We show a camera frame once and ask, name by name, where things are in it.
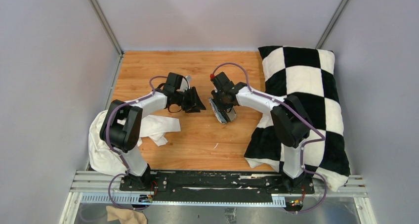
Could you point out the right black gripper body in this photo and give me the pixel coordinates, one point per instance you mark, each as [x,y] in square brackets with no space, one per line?
[221,104]

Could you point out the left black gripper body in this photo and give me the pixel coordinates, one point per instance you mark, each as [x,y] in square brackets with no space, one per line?
[187,99]

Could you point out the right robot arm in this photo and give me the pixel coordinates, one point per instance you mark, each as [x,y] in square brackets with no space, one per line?
[289,118]

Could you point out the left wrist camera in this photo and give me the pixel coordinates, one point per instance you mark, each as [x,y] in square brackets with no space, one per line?
[187,81]

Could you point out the black white checkered pillow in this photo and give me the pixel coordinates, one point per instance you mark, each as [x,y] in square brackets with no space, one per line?
[308,74]

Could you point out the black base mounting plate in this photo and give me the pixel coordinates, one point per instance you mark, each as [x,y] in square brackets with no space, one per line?
[270,181]

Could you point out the beige cloth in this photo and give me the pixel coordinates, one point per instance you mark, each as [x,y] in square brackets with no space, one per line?
[125,216]

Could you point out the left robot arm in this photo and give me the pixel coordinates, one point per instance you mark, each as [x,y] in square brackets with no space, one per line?
[121,127]

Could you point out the aluminium frame rail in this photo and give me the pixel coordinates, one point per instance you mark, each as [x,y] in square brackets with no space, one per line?
[102,189]

